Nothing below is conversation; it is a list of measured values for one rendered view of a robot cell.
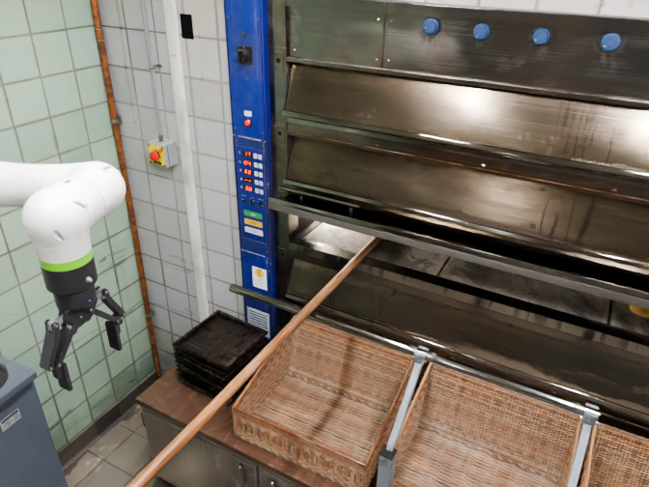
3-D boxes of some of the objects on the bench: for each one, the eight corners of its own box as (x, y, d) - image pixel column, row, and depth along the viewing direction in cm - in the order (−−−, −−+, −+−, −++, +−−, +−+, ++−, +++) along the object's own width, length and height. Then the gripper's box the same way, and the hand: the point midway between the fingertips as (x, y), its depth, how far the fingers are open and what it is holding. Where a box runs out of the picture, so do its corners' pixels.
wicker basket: (295, 360, 246) (294, 312, 233) (411, 405, 224) (419, 354, 210) (231, 436, 208) (226, 383, 195) (364, 499, 186) (369, 443, 173)
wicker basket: (421, 410, 222) (429, 358, 208) (567, 467, 199) (586, 413, 185) (373, 503, 184) (379, 448, 171) (546, 587, 161) (568, 530, 148)
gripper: (106, 249, 115) (122, 329, 126) (0, 312, 95) (29, 400, 106) (133, 258, 112) (147, 338, 123) (30, 326, 92) (56, 414, 103)
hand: (91, 362), depth 114 cm, fingers open, 13 cm apart
